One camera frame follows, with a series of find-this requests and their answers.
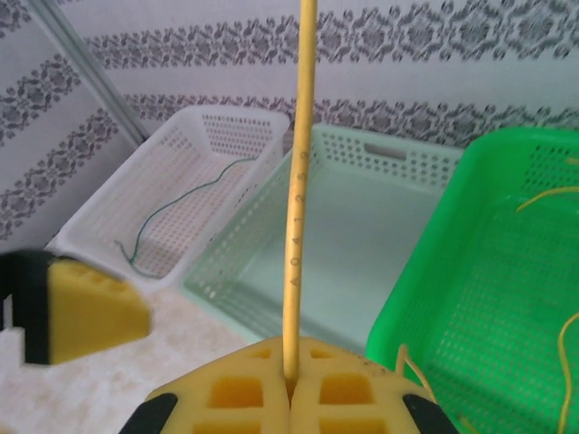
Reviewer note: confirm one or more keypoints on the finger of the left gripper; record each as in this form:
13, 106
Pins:
81, 312

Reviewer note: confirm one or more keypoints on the aluminium frame post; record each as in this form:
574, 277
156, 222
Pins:
90, 72

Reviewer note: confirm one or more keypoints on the white perforated plastic basket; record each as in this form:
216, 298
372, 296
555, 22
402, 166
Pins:
149, 172

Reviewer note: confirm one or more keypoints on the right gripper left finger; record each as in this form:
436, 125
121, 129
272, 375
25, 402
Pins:
235, 398

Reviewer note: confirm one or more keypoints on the bright green plastic basket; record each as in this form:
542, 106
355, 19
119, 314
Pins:
488, 294

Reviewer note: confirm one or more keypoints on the mint plastic basket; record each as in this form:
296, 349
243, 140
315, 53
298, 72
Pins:
344, 235

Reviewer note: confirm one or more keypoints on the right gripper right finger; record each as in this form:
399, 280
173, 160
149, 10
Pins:
353, 398

